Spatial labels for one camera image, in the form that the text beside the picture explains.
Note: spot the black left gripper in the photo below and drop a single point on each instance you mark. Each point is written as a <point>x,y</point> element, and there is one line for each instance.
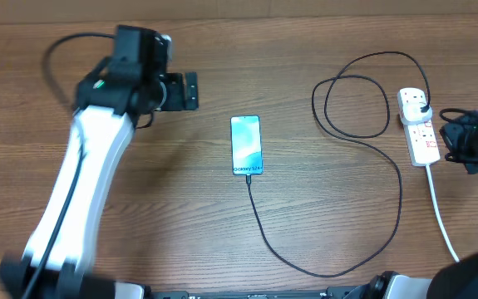
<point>175,101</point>

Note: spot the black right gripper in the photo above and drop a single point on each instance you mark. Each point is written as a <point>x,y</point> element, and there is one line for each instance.
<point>448,133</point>

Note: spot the blue Galaxy smartphone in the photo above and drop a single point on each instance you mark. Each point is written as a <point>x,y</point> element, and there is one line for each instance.
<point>246,145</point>

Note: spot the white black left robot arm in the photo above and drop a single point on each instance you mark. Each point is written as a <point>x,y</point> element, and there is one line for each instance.
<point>110,100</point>

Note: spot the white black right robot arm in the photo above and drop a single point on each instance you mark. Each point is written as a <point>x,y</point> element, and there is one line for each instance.
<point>458,280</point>

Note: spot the white charger plug adapter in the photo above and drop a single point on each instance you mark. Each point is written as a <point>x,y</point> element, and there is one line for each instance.
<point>413,113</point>

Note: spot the white power strip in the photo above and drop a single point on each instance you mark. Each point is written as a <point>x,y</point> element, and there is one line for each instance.
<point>421,139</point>

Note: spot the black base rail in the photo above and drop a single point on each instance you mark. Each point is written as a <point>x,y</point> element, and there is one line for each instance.
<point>329,293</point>

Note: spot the brown cardboard wall panel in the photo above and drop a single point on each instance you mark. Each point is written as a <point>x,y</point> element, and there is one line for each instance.
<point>51,11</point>

